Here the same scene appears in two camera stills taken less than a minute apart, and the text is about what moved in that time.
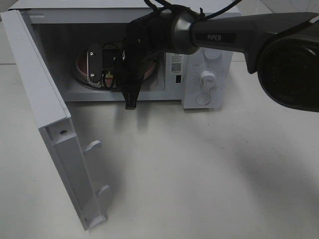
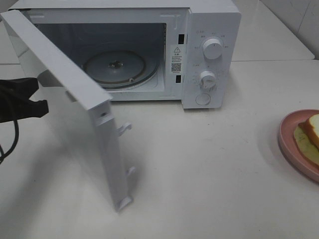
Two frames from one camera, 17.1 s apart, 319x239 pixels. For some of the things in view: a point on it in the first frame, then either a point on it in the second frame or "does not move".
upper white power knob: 212,54 does not move
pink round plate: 81,67 to 289,147
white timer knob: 207,81 does not move
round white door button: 203,99 does not move
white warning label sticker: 177,63 does not move
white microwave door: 54,120 to 87,106
